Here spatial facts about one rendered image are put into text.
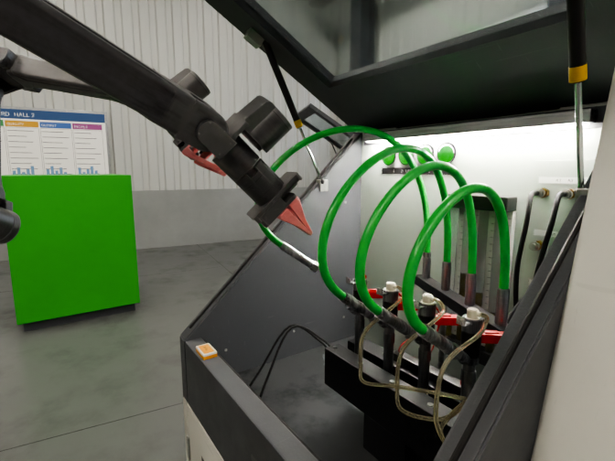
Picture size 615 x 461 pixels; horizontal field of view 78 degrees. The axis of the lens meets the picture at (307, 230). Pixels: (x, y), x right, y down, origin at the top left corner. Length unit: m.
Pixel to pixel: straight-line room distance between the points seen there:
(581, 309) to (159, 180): 6.86
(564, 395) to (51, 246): 3.69
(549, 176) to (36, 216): 3.60
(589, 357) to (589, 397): 0.04
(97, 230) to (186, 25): 4.63
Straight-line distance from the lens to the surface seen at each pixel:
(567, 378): 0.57
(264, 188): 0.60
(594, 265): 0.56
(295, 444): 0.63
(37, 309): 3.99
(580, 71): 0.61
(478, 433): 0.50
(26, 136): 7.09
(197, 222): 7.23
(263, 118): 0.60
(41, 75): 1.11
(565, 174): 0.83
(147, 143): 7.10
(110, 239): 3.90
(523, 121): 0.84
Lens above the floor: 1.34
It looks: 9 degrees down
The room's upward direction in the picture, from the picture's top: straight up
